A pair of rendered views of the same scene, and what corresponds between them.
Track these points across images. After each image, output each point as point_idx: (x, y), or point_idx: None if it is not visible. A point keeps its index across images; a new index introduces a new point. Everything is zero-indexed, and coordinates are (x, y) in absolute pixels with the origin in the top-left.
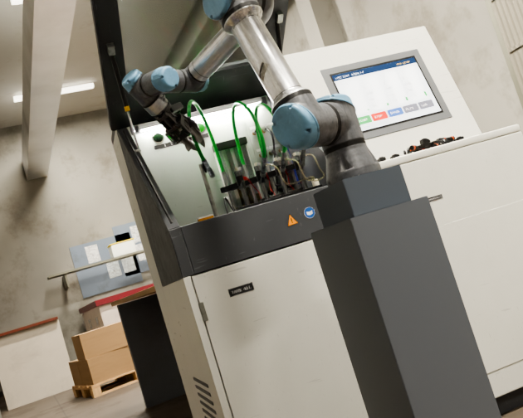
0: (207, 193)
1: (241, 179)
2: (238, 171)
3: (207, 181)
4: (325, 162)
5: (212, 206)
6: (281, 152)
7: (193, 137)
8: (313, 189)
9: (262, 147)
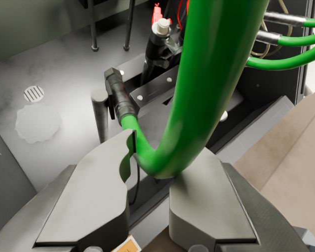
0: (100, 131)
1: (162, 50)
2: (170, 47)
3: (106, 121)
4: (285, 32)
5: (102, 139)
6: (276, 41)
7: (159, 178)
8: (262, 136)
9: (277, 70)
